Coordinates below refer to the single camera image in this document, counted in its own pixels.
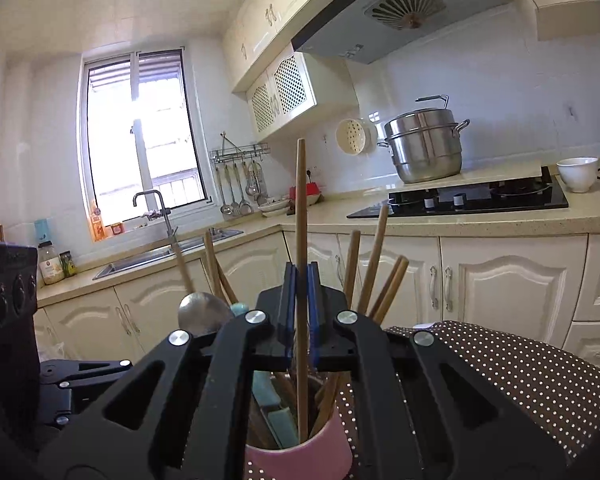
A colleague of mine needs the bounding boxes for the metal spoon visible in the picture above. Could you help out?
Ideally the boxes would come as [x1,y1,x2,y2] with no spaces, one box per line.
[178,292,234,337]

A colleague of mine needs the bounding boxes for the lone wooden chopstick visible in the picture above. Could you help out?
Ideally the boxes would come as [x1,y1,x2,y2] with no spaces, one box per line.
[171,242,196,295]

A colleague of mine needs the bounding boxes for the steel kitchen sink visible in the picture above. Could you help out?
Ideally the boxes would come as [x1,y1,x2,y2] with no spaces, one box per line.
[93,228,242,281]

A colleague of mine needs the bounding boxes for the lower kitchen cabinets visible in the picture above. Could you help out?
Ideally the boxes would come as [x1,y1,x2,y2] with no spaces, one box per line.
[32,228,600,376]

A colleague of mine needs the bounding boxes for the pink utensil holder cup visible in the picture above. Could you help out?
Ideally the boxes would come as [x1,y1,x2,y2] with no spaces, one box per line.
[244,408,353,480]

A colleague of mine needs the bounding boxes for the jar with blue cap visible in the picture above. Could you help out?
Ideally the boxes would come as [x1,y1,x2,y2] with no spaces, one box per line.
[34,219,65,285]

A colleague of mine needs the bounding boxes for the small dark jar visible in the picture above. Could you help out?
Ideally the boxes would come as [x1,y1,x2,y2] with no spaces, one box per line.
[59,250,78,278]

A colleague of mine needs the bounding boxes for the brown polka dot tablecloth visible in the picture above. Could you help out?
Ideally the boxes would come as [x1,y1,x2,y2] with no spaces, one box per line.
[331,318,600,480]

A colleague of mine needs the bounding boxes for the stacked white dishes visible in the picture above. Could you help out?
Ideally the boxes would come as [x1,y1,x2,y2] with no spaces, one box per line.
[259,198,291,218]

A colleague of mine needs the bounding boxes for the steel faucet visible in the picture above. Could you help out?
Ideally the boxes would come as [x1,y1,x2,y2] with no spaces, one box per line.
[132,188,178,254]

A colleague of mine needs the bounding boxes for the orange bottle on sill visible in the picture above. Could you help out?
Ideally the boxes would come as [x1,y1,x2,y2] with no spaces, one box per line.
[90,200,107,242]

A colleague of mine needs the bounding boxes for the red container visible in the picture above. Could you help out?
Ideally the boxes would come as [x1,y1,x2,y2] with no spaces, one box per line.
[288,181,324,207]

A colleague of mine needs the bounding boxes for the window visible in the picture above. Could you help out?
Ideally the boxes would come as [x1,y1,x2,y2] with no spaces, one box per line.
[81,48,212,231]

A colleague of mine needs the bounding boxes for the black gas stove top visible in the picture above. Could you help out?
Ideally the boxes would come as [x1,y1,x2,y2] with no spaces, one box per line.
[347,166,569,219]

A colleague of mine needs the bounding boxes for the round cream strainer plate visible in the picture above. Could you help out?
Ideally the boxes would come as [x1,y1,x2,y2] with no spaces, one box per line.
[335,118,377,156]

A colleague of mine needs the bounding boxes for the stainless steel steamer pot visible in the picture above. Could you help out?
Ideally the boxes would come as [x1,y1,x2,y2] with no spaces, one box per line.
[377,94,470,184]

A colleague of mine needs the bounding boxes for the white ceramic bowl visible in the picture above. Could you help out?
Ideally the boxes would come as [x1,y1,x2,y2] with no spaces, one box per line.
[557,156,598,193]

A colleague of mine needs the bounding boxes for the left lattice cabinet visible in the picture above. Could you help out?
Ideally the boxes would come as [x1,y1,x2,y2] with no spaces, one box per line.
[246,52,358,143]

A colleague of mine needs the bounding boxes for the range hood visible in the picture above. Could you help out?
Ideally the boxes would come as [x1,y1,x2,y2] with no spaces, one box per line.
[291,0,510,65]

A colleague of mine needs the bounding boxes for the wall utensil rack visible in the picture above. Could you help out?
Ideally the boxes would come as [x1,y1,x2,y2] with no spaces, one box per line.
[209,131,271,219]

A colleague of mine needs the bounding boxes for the upper wall cabinets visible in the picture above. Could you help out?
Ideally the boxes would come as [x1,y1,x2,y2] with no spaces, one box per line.
[223,0,334,93]

